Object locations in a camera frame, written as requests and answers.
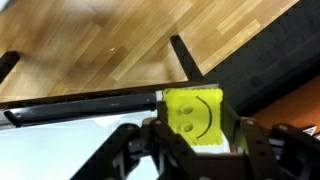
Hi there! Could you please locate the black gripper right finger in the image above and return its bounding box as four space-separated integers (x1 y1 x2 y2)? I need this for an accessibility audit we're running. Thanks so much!
221 102 248 154

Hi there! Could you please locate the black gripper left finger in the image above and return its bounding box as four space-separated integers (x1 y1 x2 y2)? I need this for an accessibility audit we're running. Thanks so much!
155 101 173 134

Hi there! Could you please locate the yellow smiley sponge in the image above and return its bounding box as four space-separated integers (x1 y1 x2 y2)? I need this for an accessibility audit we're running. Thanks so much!
163 88 223 146

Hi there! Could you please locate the black whiteboard eraser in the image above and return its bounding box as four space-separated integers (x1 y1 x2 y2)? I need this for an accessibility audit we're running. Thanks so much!
4 93 156 127

